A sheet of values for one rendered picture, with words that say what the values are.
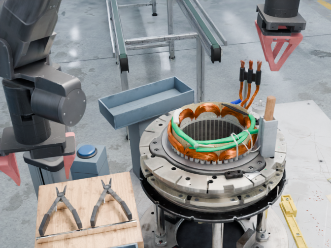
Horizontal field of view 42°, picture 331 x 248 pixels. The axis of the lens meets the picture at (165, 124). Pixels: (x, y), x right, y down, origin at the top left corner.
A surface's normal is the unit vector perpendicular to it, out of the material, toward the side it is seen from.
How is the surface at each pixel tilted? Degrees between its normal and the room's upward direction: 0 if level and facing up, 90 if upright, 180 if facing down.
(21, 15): 71
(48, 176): 90
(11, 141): 2
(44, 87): 82
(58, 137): 2
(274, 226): 0
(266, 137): 90
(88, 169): 90
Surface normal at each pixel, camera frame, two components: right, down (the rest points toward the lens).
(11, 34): -0.48, 0.37
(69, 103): 0.88, 0.26
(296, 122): -0.05, -0.84
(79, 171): -0.19, 0.54
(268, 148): 0.18, 0.53
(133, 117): 0.49, 0.46
